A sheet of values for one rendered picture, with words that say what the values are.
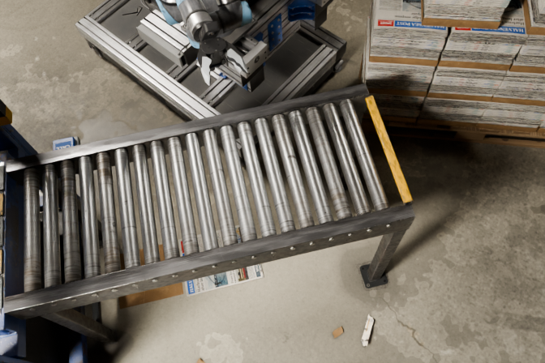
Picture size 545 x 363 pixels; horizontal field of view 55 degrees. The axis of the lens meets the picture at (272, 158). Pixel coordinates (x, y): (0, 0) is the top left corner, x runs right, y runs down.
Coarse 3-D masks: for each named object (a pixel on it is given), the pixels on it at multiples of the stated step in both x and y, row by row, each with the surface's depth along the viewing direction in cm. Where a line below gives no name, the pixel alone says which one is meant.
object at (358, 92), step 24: (312, 96) 193; (336, 96) 192; (360, 96) 193; (216, 120) 190; (240, 120) 190; (288, 120) 196; (96, 144) 188; (120, 144) 187; (144, 144) 188; (24, 168) 185; (96, 168) 195
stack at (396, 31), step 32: (384, 0) 209; (416, 0) 209; (512, 0) 206; (384, 32) 206; (416, 32) 203; (448, 32) 207; (480, 32) 199; (512, 32) 199; (384, 64) 223; (544, 64) 211; (384, 96) 245; (416, 96) 242; (512, 96) 233; (544, 96) 230; (448, 128) 262; (480, 128) 259; (544, 128) 252
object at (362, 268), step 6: (360, 264) 244; (366, 264) 244; (360, 270) 242; (366, 270) 242; (384, 270) 242; (366, 276) 241; (384, 276) 241; (366, 282) 240; (372, 282) 240; (378, 282) 240; (384, 282) 239; (366, 288) 239; (372, 288) 239; (378, 288) 238
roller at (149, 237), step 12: (144, 156) 186; (144, 168) 183; (144, 180) 180; (144, 192) 178; (144, 204) 176; (144, 216) 174; (144, 228) 172; (156, 228) 174; (144, 240) 170; (156, 240) 171; (144, 252) 169; (156, 252) 169
